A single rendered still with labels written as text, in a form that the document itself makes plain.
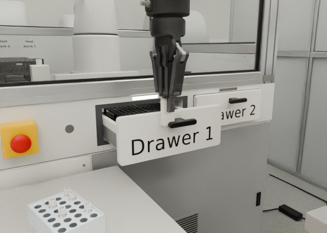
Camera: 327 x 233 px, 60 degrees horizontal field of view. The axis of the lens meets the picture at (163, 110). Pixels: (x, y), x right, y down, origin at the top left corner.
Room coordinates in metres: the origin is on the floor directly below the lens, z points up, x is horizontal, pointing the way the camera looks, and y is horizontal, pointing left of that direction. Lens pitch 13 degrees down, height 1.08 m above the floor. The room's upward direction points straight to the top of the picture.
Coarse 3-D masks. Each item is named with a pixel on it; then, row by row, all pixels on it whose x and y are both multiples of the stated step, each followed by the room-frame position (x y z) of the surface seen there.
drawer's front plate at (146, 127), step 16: (160, 112) 0.64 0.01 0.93; (176, 112) 0.66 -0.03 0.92; (192, 112) 0.68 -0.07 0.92; (208, 112) 0.71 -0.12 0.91; (128, 128) 0.60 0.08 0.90; (144, 128) 0.62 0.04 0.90; (160, 128) 0.64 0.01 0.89; (176, 128) 0.66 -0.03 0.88; (192, 128) 0.68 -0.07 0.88; (208, 128) 0.71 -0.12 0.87; (128, 144) 0.60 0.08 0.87; (144, 144) 0.61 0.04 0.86; (160, 144) 0.64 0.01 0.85; (192, 144) 0.68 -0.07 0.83; (208, 144) 0.71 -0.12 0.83; (128, 160) 0.59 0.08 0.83; (144, 160) 0.61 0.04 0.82
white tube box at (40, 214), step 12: (36, 204) 0.47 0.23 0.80; (48, 204) 0.47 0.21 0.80; (60, 204) 0.48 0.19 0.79; (72, 204) 0.47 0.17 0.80; (36, 216) 0.43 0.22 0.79; (48, 216) 0.44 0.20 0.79; (72, 216) 0.43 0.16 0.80; (84, 216) 0.43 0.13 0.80; (96, 216) 0.43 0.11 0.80; (36, 228) 0.44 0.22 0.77; (48, 228) 0.40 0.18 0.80; (60, 228) 0.40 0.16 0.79; (72, 228) 0.40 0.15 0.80; (84, 228) 0.41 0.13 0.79; (96, 228) 0.42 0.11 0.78
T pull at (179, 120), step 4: (176, 120) 0.64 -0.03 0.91; (180, 120) 0.63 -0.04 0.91; (184, 120) 0.63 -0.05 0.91; (188, 120) 0.63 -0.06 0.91; (192, 120) 0.64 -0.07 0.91; (196, 120) 0.64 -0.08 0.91; (168, 124) 0.61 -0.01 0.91; (172, 124) 0.61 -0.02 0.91; (176, 124) 0.62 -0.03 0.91; (180, 124) 0.62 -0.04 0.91; (184, 124) 0.63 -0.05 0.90; (188, 124) 0.63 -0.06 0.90; (192, 124) 0.64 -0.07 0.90
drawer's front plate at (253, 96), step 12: (204, 96) 0.88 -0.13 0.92; (216, 96) 0.91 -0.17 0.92; (228, 96) 0.93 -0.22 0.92; (240, 96) 0.96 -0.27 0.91; (252, 96) 0.99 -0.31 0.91; (228, 108) 0.93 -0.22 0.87; (240, 108) 0.96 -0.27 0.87; (252, 108) 0.99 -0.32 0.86; (228, 120) 0.93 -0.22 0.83; (240, 120) 0.96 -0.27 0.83
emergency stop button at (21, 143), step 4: (16, 136) 0.57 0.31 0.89; (20, 136) 0.57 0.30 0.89; (24, 136) 0.57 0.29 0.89; (12, 140) 0.56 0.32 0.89; (16, 140) 0.56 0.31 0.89; (20, 140) 0.57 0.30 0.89; (24, 140) 0.57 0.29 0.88; (28, 140) 0.58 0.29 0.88; (12, 144) 0.56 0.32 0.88; (16, 144) 0.56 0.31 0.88; (20, 144) 0.57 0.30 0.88; (24, 144) 0.57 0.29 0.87; (28, 144) 0.57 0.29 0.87; (12, 148) 0.56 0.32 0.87; (16, 148) 0.56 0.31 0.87; (20, 148) 0.57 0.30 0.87; (24, 148) 0.57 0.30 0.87; (28, 148) 0.58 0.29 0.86; (16, 152) 0.57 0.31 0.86; (20, 152) 0.57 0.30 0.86
